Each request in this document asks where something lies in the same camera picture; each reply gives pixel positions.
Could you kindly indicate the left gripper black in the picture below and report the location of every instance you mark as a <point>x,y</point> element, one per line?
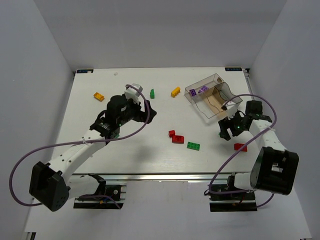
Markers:
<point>144,113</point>

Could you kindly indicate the aluminium table rail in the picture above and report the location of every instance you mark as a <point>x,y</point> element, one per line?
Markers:
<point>159,177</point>

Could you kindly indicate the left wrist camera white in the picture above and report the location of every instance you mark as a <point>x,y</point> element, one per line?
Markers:
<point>133,93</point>

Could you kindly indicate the dark smoky plastic container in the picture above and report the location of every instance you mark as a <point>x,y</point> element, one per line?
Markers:
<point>222,93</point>

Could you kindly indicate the purple rounded lego brick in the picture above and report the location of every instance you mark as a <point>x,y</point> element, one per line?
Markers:
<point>203,89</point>

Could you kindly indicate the clear grey long container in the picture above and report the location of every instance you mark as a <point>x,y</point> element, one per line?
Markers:
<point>209,81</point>

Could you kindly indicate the small red lego brick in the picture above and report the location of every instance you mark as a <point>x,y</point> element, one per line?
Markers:
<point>171,133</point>

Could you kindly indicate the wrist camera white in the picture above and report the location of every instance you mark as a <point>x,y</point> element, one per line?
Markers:
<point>133,93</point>
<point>231,109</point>

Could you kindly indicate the yellow lego brick right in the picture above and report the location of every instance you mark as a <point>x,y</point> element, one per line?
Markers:
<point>175,92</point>

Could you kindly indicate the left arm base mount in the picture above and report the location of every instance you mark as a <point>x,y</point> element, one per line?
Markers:
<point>109,195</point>

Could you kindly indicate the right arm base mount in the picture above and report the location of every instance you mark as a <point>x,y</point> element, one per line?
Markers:
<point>230,202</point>

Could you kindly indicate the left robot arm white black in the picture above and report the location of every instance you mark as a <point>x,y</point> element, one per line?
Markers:
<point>53,183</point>

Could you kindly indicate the yellow lego brick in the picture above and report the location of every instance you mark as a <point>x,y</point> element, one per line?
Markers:
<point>98,96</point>
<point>175,92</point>

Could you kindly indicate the yellow lego brick left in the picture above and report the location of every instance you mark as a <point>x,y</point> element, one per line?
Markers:
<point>98,96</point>

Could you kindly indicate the red lego brick right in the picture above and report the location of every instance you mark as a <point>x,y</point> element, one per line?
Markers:
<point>240,146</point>

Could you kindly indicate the clear plastic container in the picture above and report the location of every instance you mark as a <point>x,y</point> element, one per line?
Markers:
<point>203,111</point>

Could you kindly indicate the left logo sticker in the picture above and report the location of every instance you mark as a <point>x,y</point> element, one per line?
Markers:
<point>84,71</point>

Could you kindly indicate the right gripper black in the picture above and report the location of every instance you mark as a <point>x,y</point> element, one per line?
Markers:
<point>229,124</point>

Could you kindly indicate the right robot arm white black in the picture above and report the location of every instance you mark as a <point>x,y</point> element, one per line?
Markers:
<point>275,167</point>

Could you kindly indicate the red curved lego brick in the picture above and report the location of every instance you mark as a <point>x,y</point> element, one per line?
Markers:
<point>178,139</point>

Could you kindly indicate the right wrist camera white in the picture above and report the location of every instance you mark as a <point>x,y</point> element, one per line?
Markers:
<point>231,109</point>

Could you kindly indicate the amber plastic container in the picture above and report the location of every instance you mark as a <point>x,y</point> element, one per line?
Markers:
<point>213,104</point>

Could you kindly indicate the green lego plate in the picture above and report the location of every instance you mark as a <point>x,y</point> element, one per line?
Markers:
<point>193,146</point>

